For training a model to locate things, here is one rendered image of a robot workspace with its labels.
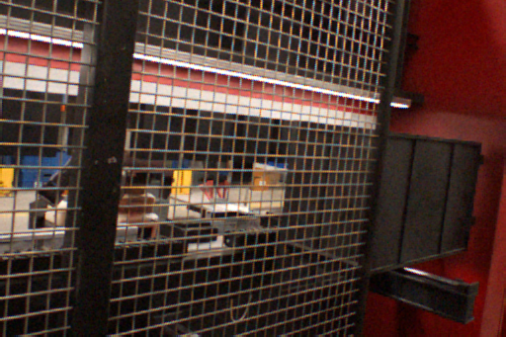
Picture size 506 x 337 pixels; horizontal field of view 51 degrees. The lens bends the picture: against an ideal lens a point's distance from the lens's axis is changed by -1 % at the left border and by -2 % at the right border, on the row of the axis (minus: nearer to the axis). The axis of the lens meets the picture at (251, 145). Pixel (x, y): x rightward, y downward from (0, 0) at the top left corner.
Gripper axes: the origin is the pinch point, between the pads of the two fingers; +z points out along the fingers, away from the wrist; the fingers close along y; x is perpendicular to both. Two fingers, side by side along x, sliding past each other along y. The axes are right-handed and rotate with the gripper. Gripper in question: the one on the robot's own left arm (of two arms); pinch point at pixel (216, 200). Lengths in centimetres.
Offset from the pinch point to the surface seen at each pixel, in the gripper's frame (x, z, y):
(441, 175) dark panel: -63, 11, 50
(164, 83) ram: -33, -27, -40
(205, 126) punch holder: -27.1, -16.6, -22.2
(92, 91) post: -95, 13, -98
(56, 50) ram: -36, -30, -73
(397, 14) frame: -106, -8, -34
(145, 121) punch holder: -28, -16, -45
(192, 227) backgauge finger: -35, 18, -41
